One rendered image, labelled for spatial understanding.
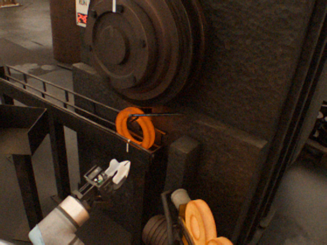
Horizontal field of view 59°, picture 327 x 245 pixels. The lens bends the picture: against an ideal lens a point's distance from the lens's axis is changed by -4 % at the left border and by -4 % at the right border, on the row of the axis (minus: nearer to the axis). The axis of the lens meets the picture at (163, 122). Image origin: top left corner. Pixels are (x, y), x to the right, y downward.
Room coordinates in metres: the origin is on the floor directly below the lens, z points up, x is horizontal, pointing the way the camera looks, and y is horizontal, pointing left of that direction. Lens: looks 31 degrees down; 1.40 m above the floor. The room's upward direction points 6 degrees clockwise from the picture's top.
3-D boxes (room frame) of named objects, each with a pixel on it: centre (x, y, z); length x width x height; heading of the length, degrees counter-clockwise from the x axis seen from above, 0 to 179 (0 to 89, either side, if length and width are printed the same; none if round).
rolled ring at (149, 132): (1.00, 0.11, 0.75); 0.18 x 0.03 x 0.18; 56
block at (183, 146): (0.87, -0.09, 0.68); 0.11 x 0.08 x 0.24; 145
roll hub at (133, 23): (0.92, 0.17, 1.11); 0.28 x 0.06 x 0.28; 55
